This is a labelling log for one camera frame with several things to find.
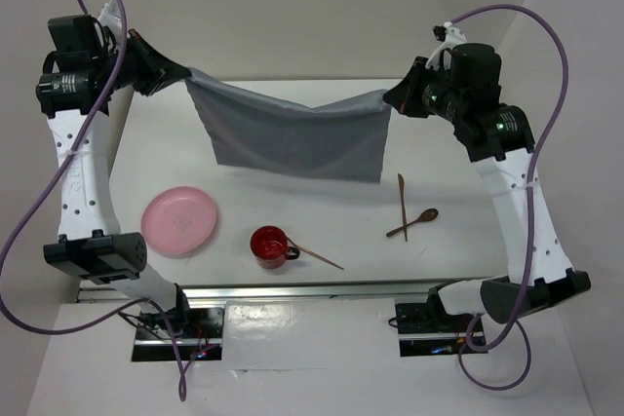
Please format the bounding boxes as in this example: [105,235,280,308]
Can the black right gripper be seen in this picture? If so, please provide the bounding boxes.
[385,55,465,121]

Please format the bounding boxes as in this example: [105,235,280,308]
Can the aluminium right side rail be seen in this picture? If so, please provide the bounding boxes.
[448,86,534,284]

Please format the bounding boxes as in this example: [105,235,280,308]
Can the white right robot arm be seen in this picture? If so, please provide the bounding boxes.
[383,43,591,330]

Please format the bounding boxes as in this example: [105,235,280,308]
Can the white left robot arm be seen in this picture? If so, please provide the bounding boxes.
[35,13,193,337]

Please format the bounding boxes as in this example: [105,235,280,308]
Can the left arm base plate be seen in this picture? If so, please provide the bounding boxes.
[125,305,225,362]

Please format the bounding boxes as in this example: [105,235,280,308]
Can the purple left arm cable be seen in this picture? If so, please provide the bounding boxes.
[0,0,206,402]

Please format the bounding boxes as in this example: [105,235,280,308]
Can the aluminium front table rail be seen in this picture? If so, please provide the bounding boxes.
[76,277,537,304]

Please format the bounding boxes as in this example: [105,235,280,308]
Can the grey cloth placemat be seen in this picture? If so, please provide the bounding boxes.
[185,70,391,183]

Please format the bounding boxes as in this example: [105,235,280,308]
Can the pink plate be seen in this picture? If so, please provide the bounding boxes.
[140,186,218,257]

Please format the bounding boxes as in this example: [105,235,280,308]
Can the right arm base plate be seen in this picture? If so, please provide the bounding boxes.
[387,303,472,358]

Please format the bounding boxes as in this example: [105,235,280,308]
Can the copper spoon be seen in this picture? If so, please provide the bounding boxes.
[385,208,439,238]

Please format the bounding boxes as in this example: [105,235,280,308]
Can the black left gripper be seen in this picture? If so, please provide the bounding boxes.
[93,28,188,96]

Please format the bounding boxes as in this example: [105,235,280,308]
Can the red enamel mug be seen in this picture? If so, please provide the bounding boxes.
[250,225,300,270]

